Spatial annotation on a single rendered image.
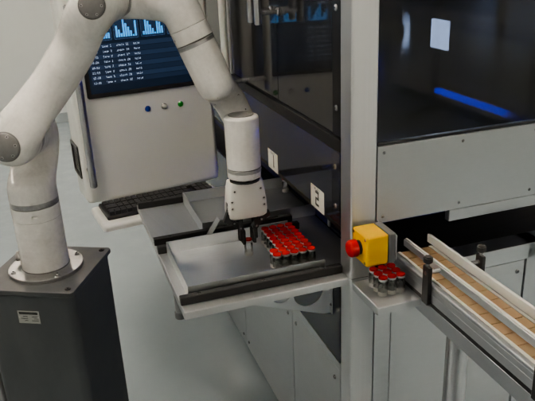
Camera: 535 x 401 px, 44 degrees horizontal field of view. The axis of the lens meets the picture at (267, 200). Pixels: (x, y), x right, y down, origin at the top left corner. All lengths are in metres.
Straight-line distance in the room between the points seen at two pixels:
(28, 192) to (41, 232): 0.11
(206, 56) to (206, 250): 0.53
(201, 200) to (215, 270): 0.48
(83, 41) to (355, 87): 0.60
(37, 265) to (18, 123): 0.38
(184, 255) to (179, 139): 0.76
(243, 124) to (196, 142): 0.90
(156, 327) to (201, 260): 1.45
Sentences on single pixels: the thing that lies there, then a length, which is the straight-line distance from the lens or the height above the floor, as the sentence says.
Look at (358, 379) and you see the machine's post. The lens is 1.75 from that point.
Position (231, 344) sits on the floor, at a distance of 2.95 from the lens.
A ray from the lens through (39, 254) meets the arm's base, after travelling 1.77.
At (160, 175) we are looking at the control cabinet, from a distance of 2.43.
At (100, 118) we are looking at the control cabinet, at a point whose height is 1.10.
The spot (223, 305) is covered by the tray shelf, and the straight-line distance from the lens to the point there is 1.51.
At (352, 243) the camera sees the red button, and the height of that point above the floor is 1.01.
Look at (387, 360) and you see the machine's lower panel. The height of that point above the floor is 0.63.
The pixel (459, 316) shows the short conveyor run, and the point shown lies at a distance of 1.41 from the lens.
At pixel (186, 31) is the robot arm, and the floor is 1.46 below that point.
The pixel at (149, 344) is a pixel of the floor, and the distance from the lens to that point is 3.02.
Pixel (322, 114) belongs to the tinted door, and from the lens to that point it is 1.61.
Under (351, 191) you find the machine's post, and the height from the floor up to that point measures 1.11.
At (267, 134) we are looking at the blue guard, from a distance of 2.01.
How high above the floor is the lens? 1.65
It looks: 22 degrees down
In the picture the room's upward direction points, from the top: 3 degrees counter-clockwise
